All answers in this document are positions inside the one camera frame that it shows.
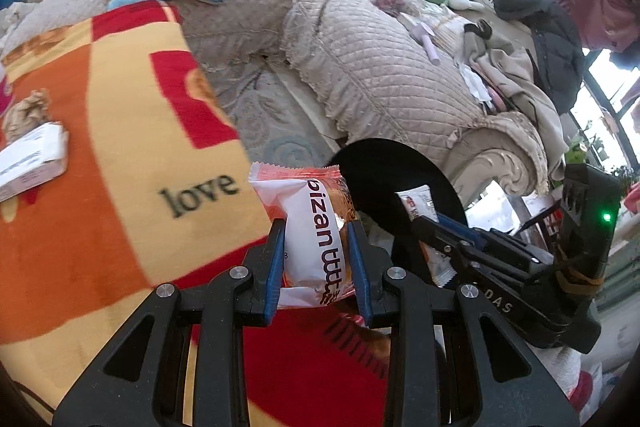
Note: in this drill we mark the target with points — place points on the purple hair brush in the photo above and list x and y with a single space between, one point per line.
423 35

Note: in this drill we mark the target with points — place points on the beige paper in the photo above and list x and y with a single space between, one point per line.
26 115

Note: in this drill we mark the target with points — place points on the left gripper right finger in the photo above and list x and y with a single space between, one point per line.
454 359

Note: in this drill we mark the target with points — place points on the black down jacket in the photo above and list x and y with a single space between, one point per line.
560 63

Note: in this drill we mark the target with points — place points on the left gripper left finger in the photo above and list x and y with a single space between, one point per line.
139 377

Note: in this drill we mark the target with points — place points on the orange red love blanket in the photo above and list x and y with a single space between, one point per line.
155 190

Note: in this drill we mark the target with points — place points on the black trash bin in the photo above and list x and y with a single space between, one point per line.
376 170

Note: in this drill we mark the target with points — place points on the beige coat on sofa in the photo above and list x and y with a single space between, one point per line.
510 71

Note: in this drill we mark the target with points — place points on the white orange snack wrapper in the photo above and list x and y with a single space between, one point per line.
315 204

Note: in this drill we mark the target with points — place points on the beige tufted sofa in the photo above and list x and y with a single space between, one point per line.
372 80

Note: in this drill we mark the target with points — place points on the white medicine box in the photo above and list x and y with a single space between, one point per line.
36 158

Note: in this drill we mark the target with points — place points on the clear blue plastic wrapper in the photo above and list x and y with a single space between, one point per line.
419 205

